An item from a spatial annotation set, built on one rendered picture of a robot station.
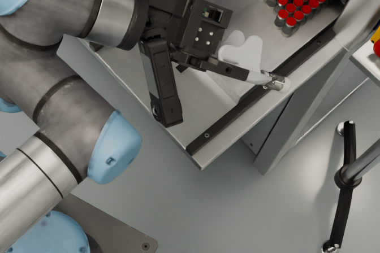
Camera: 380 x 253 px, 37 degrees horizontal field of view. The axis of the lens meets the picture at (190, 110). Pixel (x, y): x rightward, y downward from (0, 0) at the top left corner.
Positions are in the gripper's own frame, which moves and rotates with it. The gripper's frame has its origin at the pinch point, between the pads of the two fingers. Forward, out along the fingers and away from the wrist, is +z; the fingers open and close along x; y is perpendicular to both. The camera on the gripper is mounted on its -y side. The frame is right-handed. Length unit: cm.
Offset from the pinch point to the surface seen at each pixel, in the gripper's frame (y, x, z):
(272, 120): -13, 70, 55
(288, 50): 6.1, 32.7, 25.9
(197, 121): -12.4, 29.8, 9.7
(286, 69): 2.3, 28.7, 24.2
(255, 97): -4.7, 27.1, 18.7
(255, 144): -24, 88, 64
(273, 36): 7.8, 35.6, 23.3
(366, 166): -17, 60, 85
